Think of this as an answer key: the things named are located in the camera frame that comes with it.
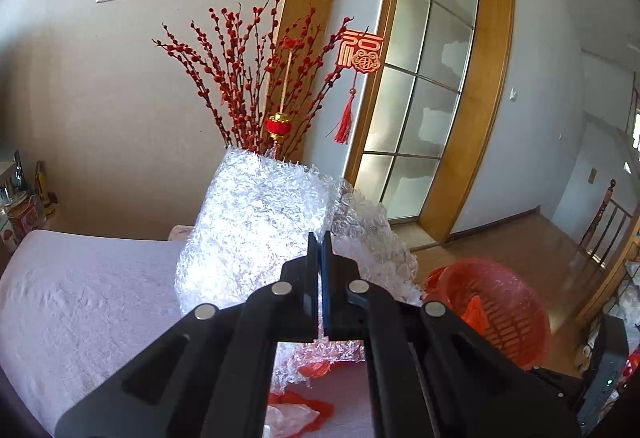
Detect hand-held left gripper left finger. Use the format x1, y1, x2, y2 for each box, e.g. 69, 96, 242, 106
54, 233, 320, 438

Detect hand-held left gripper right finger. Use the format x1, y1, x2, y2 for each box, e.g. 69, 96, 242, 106
323, 230, 582, 438

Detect clear bubble wrap sheet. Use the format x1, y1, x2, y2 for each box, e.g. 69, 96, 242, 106
174, 145, 426, 394

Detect red plastic basket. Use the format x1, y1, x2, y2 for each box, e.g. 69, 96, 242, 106
424, 259, 551, 371

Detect red plastic scrap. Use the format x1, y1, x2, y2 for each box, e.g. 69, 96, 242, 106
299, 360, 332, 379
269, 390, 335, 435

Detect wooden railing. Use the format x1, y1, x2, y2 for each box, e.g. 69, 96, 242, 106
575, 218, 640, 325

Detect small red lantern ornament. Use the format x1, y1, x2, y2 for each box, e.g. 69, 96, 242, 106
266, 50, 293, 142

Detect frosted glass door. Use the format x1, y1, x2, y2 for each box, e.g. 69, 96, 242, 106
359, 0, 482, 222

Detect white tablecloth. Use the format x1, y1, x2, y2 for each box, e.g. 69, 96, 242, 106
0, 229, 375, 438

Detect red berry branches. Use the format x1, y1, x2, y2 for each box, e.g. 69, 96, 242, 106
152, 0, 353, 160

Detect red knot ornament with tassel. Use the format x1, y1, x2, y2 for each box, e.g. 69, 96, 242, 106
333, 29, 386, 145

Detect yellow bottle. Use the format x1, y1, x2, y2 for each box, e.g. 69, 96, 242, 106
34, 160, 57, 219

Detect wooden door frame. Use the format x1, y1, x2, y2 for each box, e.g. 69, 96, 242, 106
272, 0, 517, 245

